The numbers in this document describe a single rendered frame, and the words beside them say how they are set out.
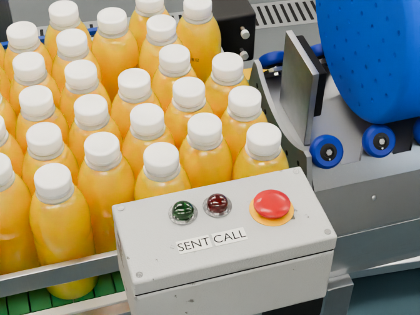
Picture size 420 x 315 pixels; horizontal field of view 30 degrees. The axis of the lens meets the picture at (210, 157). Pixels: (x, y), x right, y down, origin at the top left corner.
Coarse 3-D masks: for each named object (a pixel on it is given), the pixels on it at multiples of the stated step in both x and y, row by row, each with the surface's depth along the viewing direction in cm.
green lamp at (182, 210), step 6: (174, 204) 76; (180, 204) 76; (186, 204) 76; (174, 210) 75; (180, 210) 75; (186, 210) 75; (192, 210) 76; (174, 216) 76; (180, 216) 75; (186, 216) 75
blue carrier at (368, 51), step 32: (320, 0) 112; (352, 0) 102; (384, 0) 93; (416, 0) 88; (320, 32) 114; (352, 32) 103; (384, 32) 94; (416, 32) 89; (352, 64) 105; (384, 64) 96; (416, 64) 91; (352, 96) 108; (384, 96) 98; (416, 96) 94
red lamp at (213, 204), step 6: (210, 198) 76; (216, 198) 76; (222, 198) 76; (210, 204) 76; (216, 204) 76; (222, 204) 76; (228, 204) 77; (210, 210) 76; (216, 210) 76; (222, 210) 76
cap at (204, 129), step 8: (192, 120) 89; (200, 120) 89; (208, 120) 89; (216, 120) 89; (192, 128) 88; (200, 128) 88; (208, 128) 88; (216, 128) 88; (192, 136) 88; (200, 136) 87; (208, 136) 87; (216, 136) 88; (200, 144) 88; (208, 144) 88
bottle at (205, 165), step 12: (192, 144) 89; (216, 144) 89; (180, 156) 91; (192, 156) 89; (204, 156) 89; (216, 156) 89; (228, 156) 91; (192, 168) 90; (204, 168) 89; (216, 168) 90; (228, 168) 91; (192, 180) 91; (204, 180) 90; (216, 180) 91; (228, 180) 93
